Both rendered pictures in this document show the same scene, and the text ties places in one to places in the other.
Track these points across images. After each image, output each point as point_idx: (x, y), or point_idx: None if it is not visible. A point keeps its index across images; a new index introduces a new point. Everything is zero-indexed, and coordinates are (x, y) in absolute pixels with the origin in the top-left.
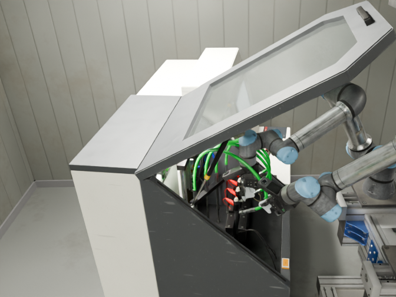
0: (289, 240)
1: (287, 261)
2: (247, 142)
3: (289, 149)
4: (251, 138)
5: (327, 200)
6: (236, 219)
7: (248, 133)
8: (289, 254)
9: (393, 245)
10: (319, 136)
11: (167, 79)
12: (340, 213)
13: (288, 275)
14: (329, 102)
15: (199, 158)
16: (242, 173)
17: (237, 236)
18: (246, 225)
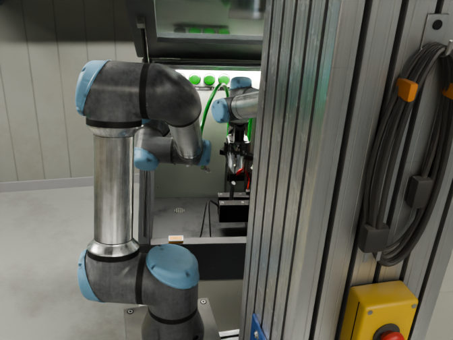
0: (220, 242)
1: (178, 239)
2: (230, 86)
3: (217, 100)
4: (232, 82)
5: (141, 137)
6: (229, 193)
7: (239, 78)
8: (194, 243)
9: (211, 309)
10: (254, 108)
11: None
12: (136, 158)
13: (158, 243)
14: None
15: (226, 95)
16: (230, 129)
17: (243, 229)
18: (230, 208)
